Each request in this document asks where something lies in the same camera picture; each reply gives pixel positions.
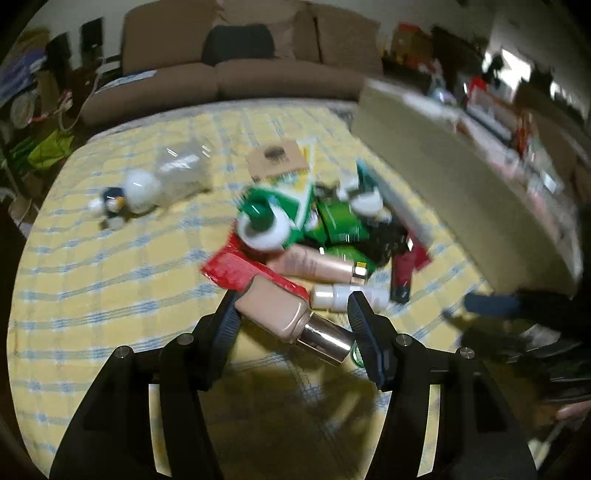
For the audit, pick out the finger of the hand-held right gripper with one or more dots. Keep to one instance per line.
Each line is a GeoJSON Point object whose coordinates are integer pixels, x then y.
{"type": "Point", "coordinates": [489, 305]}
{"type": "Point", "coordinates": [489, 341]}

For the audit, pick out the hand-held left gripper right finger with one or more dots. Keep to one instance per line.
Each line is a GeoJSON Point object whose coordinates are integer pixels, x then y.
{"type": "Point", "coordinates": [369, 341]}

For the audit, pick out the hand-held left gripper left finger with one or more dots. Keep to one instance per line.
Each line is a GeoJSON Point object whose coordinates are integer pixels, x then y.
{"type": "Point", "coordinates": [226, 330]}

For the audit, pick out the beige foundation bottle gold cap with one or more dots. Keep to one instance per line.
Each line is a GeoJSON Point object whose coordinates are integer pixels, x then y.
{"type": "Point", "coordinates": [277, 309]}

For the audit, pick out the beige cardboard box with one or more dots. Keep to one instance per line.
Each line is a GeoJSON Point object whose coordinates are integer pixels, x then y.
{"type": "Point", "coordinates": [438, 175]}

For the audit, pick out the green and yellow packet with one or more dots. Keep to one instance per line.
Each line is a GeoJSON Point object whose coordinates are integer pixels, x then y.
{"type": "Point", "coordinates": [298, 203]}

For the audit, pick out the person's right hand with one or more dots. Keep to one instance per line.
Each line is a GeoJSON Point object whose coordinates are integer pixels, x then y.
{"type": "Point", "coordinates": [575, 410]}

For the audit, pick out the small white bottle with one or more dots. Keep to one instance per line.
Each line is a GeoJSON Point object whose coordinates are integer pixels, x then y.
{"type": "Point", "coordinates": [332, 297]}

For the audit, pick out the red packet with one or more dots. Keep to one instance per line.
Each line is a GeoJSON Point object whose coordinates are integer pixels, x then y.
{"type": "Point", "coordinates": [226, 270]}

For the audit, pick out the dark red tube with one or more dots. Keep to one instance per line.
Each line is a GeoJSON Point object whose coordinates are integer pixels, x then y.
{"type": "Point", "coordinates": [400, 277]}

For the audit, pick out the pink cosmetic tube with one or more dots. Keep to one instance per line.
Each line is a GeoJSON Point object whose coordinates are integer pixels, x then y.
{"type": "Point", "coordinates": [309, 263]}

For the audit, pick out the black pouch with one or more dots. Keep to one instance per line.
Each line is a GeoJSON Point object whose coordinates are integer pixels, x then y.
{"type": "Point", "coordinates": [383, 242]}

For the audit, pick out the white round jar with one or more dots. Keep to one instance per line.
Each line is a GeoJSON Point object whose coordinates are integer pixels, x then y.
{"type": "Point", "coordinates": [263, 233]}

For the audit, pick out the yellow checked blanket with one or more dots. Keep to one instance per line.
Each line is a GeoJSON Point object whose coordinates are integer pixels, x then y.
{"type": "Point", "coordinates": [115, 277]}

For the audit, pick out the teal bottle white cap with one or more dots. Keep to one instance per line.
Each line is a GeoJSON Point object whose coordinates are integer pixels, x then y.
{"type": "Point", "coordinates": [367, 194]}

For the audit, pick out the white ball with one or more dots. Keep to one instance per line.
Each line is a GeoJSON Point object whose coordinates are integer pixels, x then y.
{"type": "Point", "coordinates": [141, 191]}

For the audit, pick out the clear plastic bag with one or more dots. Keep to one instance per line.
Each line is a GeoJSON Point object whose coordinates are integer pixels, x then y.
{"type": "Point", "coordinates": [182, 173]}

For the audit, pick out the small penguin toy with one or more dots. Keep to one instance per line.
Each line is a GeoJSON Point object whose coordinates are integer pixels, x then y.
{"type": "Point", "coordinates": [111, 205]}

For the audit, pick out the brown cardboard card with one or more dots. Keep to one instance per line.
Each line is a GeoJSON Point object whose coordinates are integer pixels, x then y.
{"type": "Point", "coordinates": [277, 161]}

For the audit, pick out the brown sofa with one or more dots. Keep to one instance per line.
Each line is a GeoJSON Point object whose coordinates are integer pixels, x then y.
{"type": "Point", "coordinates": [184, 83]}

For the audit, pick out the green plastic bag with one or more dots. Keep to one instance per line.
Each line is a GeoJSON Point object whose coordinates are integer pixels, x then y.
{"type": "Point", "coordinates": [46, 150]}

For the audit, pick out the red cardboard box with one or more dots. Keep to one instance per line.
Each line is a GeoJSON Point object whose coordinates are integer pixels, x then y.
{"type": "Point", "coordinates": [408, 41]}

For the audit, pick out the black cushion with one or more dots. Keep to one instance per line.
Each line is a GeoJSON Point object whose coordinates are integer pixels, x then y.
{"type": "Point", "coordinates": [238, 44]}

